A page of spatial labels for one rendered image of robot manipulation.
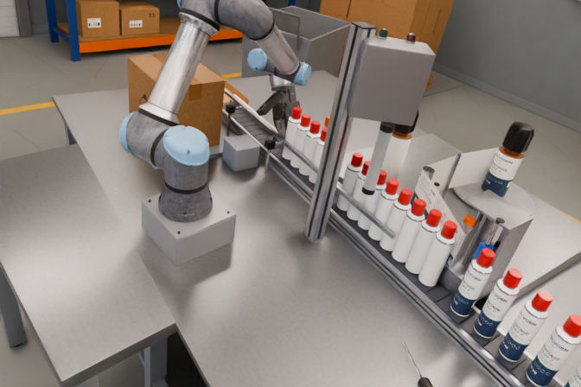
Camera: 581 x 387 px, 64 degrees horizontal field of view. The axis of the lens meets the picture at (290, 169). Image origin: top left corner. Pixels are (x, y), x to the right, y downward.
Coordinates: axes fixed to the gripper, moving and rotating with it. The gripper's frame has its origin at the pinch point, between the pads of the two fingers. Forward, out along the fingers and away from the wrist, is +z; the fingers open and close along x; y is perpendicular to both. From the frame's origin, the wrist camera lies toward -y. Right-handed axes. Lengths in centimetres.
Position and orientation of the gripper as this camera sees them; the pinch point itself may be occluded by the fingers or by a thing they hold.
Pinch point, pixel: (284, 140)
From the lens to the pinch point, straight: 176.1
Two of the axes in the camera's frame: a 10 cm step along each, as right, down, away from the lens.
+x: -5.6, -0.2, 8.3
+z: 1.5, 9.8, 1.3
